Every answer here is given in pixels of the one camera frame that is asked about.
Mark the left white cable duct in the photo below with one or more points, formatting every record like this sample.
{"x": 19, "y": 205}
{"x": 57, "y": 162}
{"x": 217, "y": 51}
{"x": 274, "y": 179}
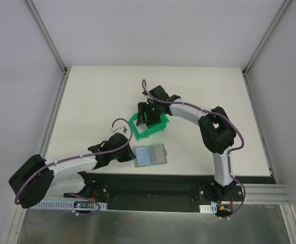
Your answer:
{"x": 69, "y": 205}

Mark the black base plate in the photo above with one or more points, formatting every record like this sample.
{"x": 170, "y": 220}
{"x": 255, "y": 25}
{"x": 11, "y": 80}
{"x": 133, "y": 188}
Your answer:
{"x": 146, "y": 192}

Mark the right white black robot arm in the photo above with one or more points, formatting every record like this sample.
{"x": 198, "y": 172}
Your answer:
{"x": 217, "y": 133}

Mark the white cable duct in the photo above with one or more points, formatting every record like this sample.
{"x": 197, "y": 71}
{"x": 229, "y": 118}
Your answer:
{"x": 208, "y": 209}
{"x": 69, "y": 205}

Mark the sage green card holder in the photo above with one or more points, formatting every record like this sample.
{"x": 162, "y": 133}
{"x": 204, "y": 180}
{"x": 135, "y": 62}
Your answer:
{"x": 150, "y": 155}

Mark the green plastic bin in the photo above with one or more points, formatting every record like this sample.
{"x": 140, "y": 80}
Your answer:
{"x": 144, "y": 131}

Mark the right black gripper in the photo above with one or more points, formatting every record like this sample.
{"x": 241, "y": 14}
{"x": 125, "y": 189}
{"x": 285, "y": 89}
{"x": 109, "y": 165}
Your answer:
{"x": 148, "y": 110}

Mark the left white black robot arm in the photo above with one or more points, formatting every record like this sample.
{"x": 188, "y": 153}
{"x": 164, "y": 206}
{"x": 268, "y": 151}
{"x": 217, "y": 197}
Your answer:
{"x": 39, "y": 178}

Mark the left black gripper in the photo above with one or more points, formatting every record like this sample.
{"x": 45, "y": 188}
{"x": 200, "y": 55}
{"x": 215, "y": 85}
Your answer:
{"x": 124, "y": 151}

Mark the right aluminium frame post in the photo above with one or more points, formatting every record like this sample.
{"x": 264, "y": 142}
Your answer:
{"x": 267, "y": 34}

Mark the left aluminium frame post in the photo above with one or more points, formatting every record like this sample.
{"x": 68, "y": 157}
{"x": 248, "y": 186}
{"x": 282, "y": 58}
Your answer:
{"x": 45, "y": 35}

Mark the right white cable duct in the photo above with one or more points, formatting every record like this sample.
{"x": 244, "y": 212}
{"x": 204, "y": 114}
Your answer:
{"x": 208, "y": 209}

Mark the aluminium front rail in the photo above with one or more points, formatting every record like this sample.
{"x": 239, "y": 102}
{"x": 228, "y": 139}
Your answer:
{"x": 267, "y": 194}

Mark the aluminium frame post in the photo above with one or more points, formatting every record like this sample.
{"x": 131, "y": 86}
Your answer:
{"x": 267, "y": 34}
{"x": 45, "y": 35}

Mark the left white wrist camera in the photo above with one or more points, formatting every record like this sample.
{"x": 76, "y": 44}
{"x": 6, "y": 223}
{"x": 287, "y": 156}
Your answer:
{"x": 121, "y": 130}

